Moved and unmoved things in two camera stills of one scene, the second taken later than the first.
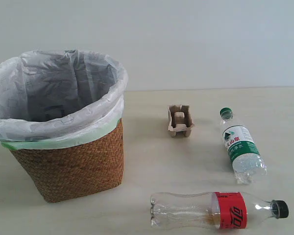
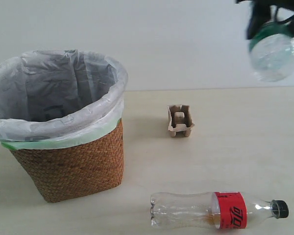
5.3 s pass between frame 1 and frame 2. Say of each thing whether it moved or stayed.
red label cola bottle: stayed
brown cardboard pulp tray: stayed
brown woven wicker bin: stayed
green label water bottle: moved
